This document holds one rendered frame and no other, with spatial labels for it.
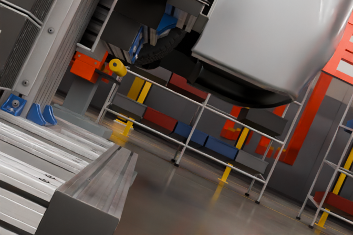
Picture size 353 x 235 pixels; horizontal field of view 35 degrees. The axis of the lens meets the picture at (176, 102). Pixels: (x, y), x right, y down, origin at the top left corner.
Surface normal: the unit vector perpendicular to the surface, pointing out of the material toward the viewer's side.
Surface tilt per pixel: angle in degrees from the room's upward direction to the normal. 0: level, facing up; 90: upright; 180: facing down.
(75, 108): 90
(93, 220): 90
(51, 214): 90
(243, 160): 83
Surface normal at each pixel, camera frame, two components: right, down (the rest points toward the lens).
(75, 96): 0.00, -0.05
